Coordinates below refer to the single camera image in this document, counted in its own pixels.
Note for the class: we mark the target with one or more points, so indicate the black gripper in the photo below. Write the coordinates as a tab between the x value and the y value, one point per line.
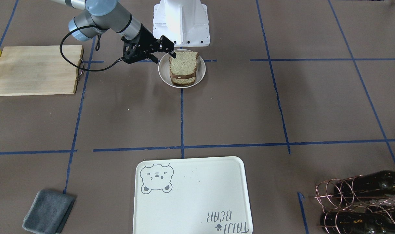
147	38

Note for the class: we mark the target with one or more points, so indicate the brown bread slice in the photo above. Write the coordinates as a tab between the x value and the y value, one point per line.
184	65

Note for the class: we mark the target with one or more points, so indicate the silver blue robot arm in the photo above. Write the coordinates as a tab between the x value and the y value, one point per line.
98	16

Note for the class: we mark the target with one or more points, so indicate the cream bear serving tray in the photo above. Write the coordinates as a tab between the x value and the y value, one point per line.
192	196

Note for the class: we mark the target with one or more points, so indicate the bread slice on plate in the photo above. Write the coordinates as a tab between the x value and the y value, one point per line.
183	82

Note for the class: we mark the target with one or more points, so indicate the wooden cutting board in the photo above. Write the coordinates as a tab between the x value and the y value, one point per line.
40	70

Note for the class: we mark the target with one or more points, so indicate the folded grey cloth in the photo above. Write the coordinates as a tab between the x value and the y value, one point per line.
49	212

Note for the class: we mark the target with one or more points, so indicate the dark green wine bottle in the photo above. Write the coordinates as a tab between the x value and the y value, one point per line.
368	187

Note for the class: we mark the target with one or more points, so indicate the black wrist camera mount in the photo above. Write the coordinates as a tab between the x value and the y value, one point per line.
132	51

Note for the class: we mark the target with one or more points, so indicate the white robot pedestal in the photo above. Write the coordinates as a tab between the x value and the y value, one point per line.
184	22

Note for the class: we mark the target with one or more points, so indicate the copper wire bottle rack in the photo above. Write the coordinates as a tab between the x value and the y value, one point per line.
329	202

